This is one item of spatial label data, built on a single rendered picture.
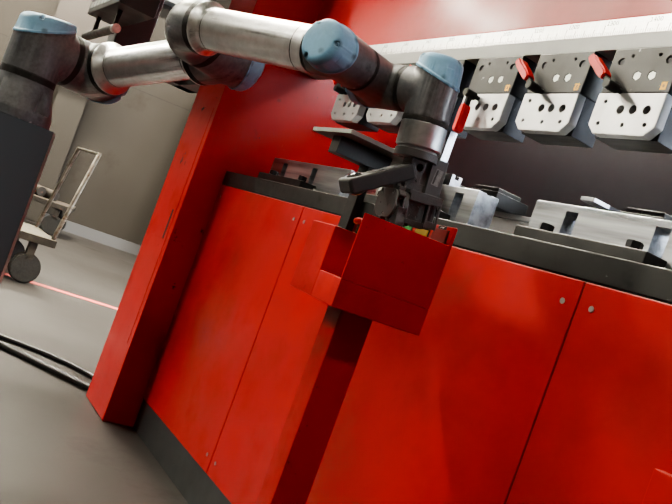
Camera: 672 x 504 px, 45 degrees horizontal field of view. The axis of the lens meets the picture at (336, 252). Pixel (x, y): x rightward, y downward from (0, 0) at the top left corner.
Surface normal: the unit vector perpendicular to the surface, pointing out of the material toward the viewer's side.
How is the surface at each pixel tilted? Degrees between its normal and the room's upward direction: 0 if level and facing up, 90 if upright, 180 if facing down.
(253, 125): 90
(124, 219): 90
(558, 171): 90
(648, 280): 90
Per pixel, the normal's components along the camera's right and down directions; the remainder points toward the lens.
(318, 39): -0.56, -0.21
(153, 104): 0.31, 0.11
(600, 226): -0.81, -0.30
